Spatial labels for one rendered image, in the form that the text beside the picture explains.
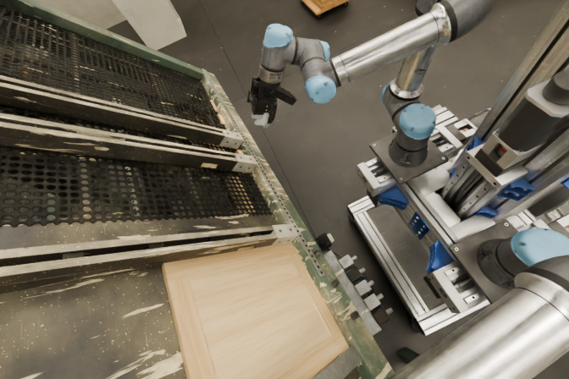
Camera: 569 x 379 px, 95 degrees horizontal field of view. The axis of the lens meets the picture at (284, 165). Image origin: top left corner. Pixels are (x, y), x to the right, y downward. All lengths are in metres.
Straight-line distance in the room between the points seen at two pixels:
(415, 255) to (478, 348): 1.49
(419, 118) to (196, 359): 0.97
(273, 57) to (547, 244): 0.85
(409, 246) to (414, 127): 1.07
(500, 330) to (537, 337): 0.03
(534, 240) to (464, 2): 0.60
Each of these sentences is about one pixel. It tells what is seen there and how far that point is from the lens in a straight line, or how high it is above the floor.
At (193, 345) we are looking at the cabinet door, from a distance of 0.82.
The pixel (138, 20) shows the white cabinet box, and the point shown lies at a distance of 4.52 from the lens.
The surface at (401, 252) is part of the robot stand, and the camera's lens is 1.91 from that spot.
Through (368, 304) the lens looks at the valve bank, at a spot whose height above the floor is 0.76.
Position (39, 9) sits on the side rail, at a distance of 1.88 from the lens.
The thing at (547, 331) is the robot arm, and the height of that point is 1.62.
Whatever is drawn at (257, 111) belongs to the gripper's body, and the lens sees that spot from 0.89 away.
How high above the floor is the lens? 2.05
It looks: 58 degrees down
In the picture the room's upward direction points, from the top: 24 degrees counter-clockwise
